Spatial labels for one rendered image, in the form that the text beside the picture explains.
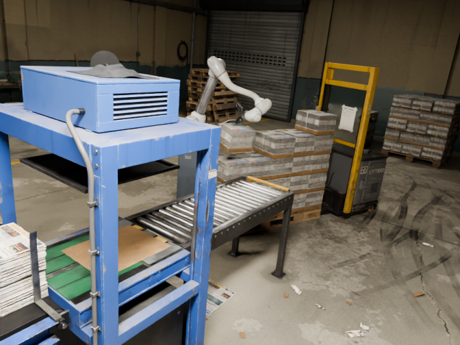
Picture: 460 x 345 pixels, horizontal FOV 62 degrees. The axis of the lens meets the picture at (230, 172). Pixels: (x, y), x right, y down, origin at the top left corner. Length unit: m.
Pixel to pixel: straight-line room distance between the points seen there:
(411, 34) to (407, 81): 1.07
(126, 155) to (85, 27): 8.95
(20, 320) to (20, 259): 0.25
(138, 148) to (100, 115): 0.21
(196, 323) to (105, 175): 1.16
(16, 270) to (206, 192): 0.87
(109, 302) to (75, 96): 0.84
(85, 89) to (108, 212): 0.49
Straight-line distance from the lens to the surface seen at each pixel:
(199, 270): 2.09
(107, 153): 1.41
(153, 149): 1.55
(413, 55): 10.22
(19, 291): 1.87
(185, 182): 3.69
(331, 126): 4.55
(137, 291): 2.03
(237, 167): 3.80
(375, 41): 10.47
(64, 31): 10.04
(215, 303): 3.15
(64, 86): 1.76
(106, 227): 1.51
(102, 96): 1.58
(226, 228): 2.52
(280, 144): 4.08
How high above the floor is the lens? 1.91
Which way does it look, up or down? 18 degrees down
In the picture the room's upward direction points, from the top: 5 degrees clockwise
